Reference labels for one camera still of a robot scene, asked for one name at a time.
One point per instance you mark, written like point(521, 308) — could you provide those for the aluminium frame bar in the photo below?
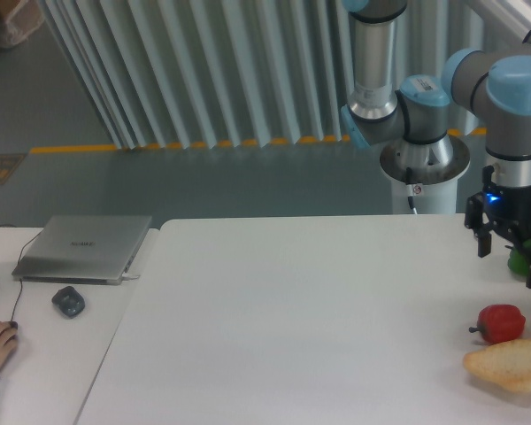
point(507, 16)

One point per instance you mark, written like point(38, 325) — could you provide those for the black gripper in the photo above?
point(503, 210)

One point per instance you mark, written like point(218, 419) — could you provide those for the silver closed laptop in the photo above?
point(90, 249)

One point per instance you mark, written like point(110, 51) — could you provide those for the white folding partition screen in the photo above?
point(239, 72)

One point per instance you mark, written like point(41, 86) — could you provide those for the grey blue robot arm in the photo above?
point(411, 120)

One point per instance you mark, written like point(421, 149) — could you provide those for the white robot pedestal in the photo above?
point(424, 178)

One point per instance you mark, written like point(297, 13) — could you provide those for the toasted bread slice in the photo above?
point(506, 364)

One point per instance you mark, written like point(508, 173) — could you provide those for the red bell pepper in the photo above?
point(499, 323)

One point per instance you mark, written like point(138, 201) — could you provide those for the green bell pepper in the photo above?
point(519, 262)

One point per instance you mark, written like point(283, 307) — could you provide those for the dark grey earbuds case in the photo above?
point(69, 302)

